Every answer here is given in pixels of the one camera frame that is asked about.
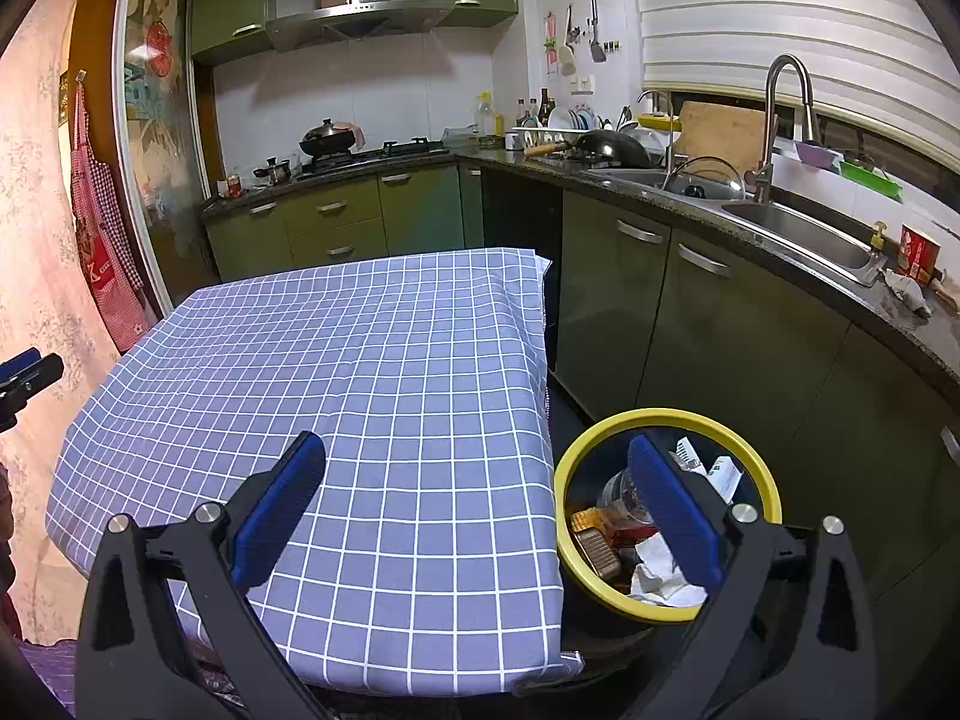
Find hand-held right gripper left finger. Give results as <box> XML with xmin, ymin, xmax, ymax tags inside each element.
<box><xmin>75</xmin><ymin>430</ymin><xmax>331</xmax><ymax>720</ymax></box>

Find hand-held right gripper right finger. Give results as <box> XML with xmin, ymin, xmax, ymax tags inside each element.
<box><xmin>619</xmin><ymin>431</ymin><xmax>882</xmax><ymax>720</ymax></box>

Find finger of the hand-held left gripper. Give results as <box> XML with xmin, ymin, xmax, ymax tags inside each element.
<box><xmin>0</xmin><ymin>354</ymin><xmax>65</xmax><ymax>432</ymax></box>
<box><xmin>0</xmin><ymin>347</ymin><xmax>40</xmax><ymax>383</ymax></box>

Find clear plastic cup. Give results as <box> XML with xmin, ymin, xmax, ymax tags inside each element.
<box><xmin>598</xmin><ymin>467</ymin><xmax>665</xmax><ymax>527</ymax></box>

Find white wrapper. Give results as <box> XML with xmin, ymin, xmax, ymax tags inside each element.
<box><xmin>670</xmin><ymin>435</ymin><xmax>743</xmax><ymax>505</ymax></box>

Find yellow-rimmed trash bin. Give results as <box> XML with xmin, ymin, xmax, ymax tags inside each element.
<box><xmin>553</xmin><ymin>409</ymin><xmax>783</xmax><ymax>646</ymax></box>

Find foil tray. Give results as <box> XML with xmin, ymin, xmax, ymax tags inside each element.
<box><xmin>571</xmin><ymin>525</ymin><xmax>623</xmax><ymax>580</ymax></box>

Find red checked apron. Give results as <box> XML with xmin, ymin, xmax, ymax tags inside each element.
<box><xmin>69</xmin><ymin>79</ymin><xmax>147</xmax><ymax>355</ymax></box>

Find blue checked tablecloth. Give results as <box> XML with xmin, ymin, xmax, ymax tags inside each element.
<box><xmin>45</xmin><ymin>246</ymin><xmax>586</xmax><ymax>698</ymax></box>

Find printed sliding door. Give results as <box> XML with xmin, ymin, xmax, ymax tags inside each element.
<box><xmin>112</xmin><ymin>0</ymin><xmax>215</xmax><ymax>308</ymax></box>

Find purple patterned clothing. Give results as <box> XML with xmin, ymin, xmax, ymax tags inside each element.
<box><xmin>15</xmin><ymin>637</ymin><xmax>80</xmax><ymax>720</ymax></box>

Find steel sink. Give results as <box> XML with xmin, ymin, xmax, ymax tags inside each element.
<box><xmin>589</xmin><ymin>165</ymin><xmax>890</xmax><ymax>287</ymax></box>

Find white rag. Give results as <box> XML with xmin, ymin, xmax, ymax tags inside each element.
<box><xmin>883</xmin><ymin>270</ymin><xmax>935</xmax><ymax>318</ymax></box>

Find glass pot lid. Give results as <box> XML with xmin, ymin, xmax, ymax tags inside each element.
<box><xmin>664</xmin><ymin>156</ymin><xmax>747</xmax><ymax>202</ymax></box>

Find red paper cup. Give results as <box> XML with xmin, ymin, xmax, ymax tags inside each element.
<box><xmin>896</xmin><ymin>223</ymin><xmax>942</xmax><ymax>286</ymax></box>

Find wooden cutting board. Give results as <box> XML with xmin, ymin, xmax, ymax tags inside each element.
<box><xmin>673</xmin><ymin>100</ymin><xmax>770</xmax><ymax>177</ymax></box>

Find black lidded wok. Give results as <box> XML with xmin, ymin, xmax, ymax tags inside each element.
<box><xmin>300</xmin><ymin>118</ymin><xmax>359</xmax><ymax>160</ymax></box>

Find green plastic tray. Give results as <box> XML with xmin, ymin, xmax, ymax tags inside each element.
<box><xmin>838</xmin><ymin>159</ymin><xmax>905</xmax><ymax>200</ymax></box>

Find tall steel kitchen faucet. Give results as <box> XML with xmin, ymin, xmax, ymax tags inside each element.
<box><xmin>750</xmin><ymin>54</ymin><xmax>822</xmax><ymax>205</ymax></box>

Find black gas stove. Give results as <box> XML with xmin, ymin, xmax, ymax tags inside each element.
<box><xmin>300</xmin><ymin>139</ymin><xmax>451</xmax><ymax>172</ymax></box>

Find white dish rack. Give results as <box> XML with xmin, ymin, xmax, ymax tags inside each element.
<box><xmin>504</xmin><ymin>106</ymin><xmax>601</xmax><ymax>152</ymax></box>

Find dark stone countertop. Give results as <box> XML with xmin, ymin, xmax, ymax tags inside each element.
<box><xmin>196</xmin><ymin>142</ymin><xmax>960</xmax><ymax>391</ymax></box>

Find green upper cabinets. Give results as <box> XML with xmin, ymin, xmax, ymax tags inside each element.
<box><xmin>187</xmin><ymin>0</ymin><xmax>522</xmax><ymax>67</ymax></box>

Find pink and white hanging utensil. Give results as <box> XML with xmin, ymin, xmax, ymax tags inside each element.
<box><xmin>544</xmin><ymin>7</ymin><xmax>577</xmax><ymax>77</ymax></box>

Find steel range hood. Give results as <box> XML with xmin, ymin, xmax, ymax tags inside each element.
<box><xmin>264</xmin><ymin>0</ymin><xmax>455</xmax><ymax>53</ymax></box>

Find white window blind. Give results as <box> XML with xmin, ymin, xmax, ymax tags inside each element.
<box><xmin>630</xmin><ymin>0</ymin><xmax>960</xmax><ymax>136</ymax></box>

